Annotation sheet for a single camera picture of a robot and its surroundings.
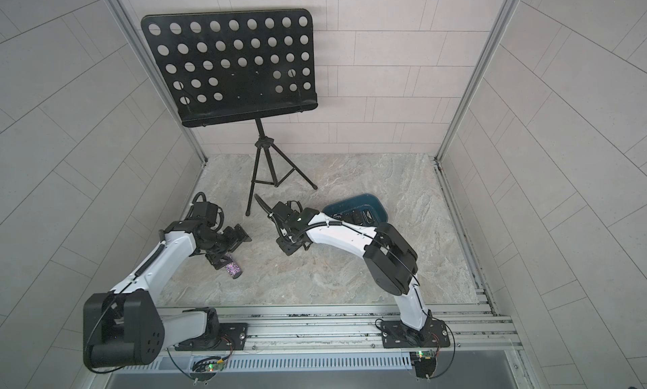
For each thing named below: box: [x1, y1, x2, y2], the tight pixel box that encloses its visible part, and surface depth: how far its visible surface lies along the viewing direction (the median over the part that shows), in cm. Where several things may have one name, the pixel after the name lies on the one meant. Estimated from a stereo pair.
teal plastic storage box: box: [322, 193, 389, 226], surface depth 98 cm
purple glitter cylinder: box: [224, 261, 243, 280], surface depth 82 cm
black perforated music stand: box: [140, 8, 319, 217], surface depth 64 cm
